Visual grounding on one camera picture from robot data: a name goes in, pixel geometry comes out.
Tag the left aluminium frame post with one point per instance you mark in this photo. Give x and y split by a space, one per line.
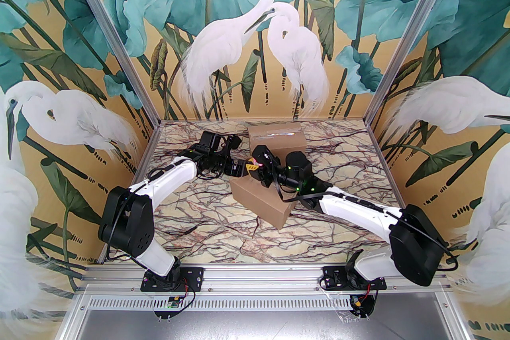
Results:
111 27

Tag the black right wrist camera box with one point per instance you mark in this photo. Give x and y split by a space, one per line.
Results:
263 153

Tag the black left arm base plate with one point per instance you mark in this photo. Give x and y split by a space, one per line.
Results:
193 276

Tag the pink utility knife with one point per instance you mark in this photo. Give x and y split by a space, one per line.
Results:
257 161

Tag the brown cardboard box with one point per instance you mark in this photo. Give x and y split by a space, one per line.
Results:
275 141
259 203

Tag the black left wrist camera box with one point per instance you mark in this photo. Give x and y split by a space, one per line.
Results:
232 142

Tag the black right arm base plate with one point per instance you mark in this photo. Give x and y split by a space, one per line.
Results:
332 278

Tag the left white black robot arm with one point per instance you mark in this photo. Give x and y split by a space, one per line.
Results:
127 219

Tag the grey metal sheet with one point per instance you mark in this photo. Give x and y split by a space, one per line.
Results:
259 326

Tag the aluminium frame post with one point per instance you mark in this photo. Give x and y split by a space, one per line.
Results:
111 27
412 27

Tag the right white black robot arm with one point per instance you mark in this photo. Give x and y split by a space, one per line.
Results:
414 246

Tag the aluminium frame rail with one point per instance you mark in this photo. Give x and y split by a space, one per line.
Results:
259 278

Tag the right aluminium frame post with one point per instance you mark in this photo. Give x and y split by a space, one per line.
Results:
412 27

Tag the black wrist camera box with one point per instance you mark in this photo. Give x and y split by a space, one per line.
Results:
263 153
232 142

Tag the perforated metal strip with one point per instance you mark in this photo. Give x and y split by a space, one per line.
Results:
259 303

